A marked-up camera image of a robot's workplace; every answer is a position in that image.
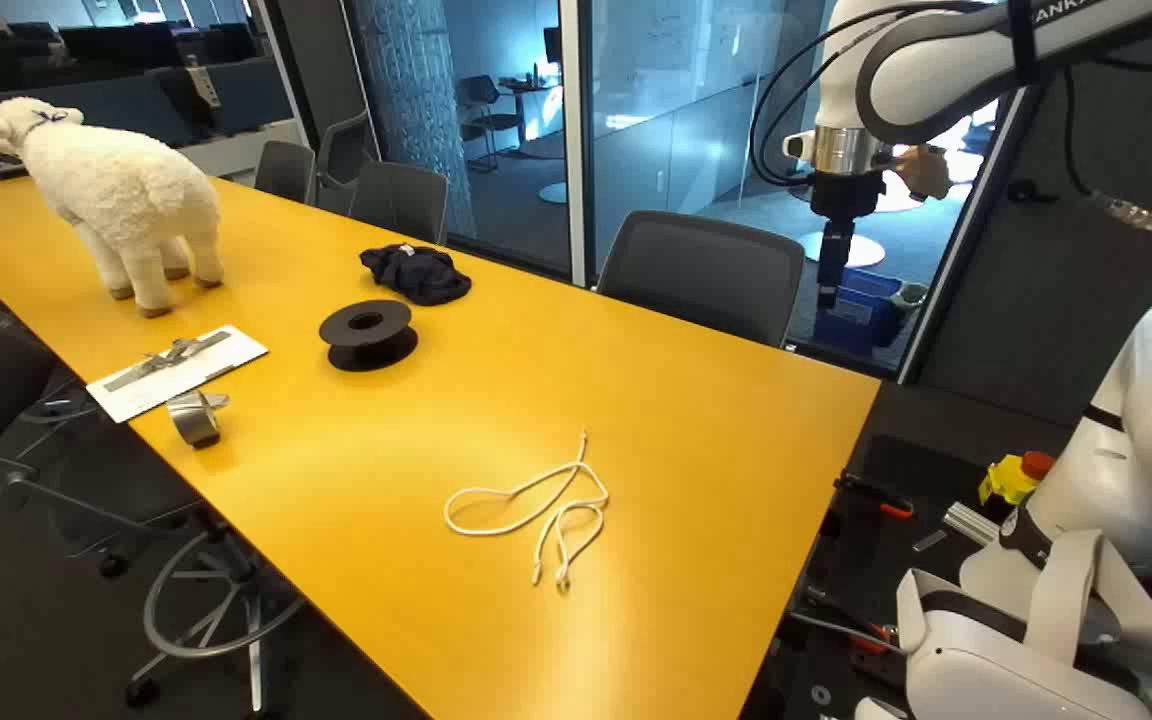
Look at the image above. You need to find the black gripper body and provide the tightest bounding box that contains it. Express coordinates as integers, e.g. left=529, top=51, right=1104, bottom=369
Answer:
left=809, top=166, right=888, bottom=234

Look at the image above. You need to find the white rope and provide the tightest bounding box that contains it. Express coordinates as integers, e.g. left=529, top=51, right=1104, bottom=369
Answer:
left=439, top=433, right=614, bottom=595

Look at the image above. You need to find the blue bin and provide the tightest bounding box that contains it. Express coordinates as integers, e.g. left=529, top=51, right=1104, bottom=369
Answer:
left=810, top=268, right=929, bottom=369

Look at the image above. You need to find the grey office chair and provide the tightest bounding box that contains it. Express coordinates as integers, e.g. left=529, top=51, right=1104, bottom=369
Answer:
left=347, top=159, right=451, bottom=247
left=595, top=208, right=809, bottom=352
left=251, top=134, right=320, bottom=208

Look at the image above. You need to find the yellow red emergency stop button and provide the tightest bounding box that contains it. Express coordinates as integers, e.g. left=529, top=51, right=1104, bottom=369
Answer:
left=975, top=449, right=1060, bottom=512

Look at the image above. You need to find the dark navy cap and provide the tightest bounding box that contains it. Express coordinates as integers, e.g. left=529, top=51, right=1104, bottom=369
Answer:
left=357, top=240, right=477, bottom=306

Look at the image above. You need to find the black filament spool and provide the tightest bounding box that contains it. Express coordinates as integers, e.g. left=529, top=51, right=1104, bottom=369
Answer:
left=314, top=295, right=419, bottom=376

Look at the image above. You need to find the white paper sheet with tool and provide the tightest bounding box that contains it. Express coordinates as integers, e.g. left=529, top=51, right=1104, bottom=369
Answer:
left=83, top=324, right=271, bottom=427

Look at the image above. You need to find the white plush sheep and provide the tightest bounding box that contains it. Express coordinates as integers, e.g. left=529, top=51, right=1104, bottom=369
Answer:
left=0, top=90, right=227, bottom=318

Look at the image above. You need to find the red handled tool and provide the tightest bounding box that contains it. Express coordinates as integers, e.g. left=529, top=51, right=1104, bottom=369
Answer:
left=830, top=471, right=922, bottom=528

